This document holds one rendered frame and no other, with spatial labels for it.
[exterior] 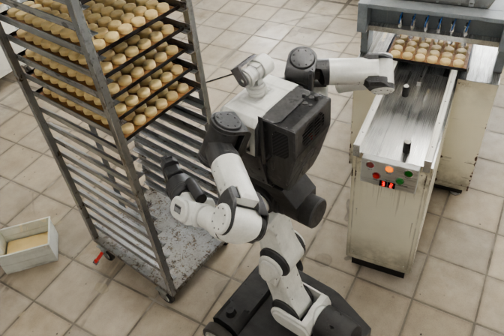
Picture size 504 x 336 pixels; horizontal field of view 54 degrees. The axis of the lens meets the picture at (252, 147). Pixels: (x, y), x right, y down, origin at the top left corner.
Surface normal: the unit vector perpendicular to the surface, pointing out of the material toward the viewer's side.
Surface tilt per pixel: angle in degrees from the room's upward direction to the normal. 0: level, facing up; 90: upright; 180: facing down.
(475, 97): 90
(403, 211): 90
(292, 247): 60
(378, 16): 90
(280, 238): 74
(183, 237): 0
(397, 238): 90
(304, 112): 0
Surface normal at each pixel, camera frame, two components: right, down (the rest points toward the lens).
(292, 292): 0.74, 0.14
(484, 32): -0.42, 0.63
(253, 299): -0.08, -0.75
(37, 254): 0.28, 0.62
